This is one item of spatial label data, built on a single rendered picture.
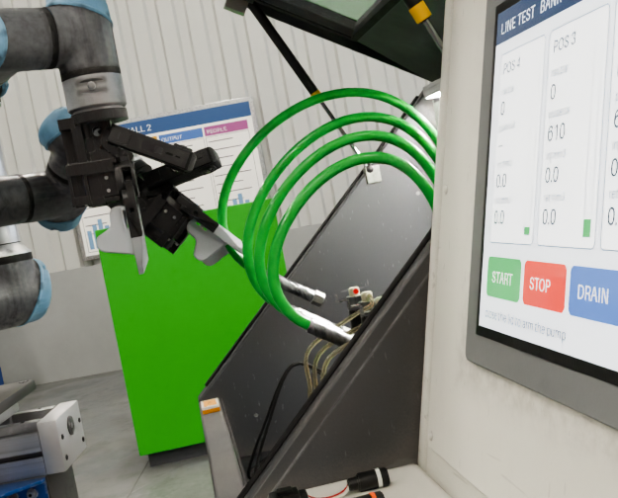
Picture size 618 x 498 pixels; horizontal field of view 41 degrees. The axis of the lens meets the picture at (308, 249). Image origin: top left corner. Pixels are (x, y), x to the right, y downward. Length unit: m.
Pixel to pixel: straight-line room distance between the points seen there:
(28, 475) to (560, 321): 1.08
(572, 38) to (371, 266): 1.00
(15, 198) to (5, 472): 0.48
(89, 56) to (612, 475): 0.78
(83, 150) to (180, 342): 3.44
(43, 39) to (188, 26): 6.82
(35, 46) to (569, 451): 0.75
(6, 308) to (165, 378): 3.00
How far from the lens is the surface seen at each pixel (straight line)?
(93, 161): 1.07
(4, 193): 1.29
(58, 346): 8.08
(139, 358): 4.51
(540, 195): 0.65
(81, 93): 1.08
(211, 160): 1.23
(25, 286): 1.58
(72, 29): 1.08
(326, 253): 1.56
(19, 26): 1.06
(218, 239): 1.19
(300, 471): 0.92
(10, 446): 1.50
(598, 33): 0.60
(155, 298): 4.46
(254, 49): 7.76
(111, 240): 1.08
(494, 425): 0.73
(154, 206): 1.22
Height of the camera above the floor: 1.29
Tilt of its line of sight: 4 degrees down
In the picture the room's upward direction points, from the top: 10 degrees counter-clockwise
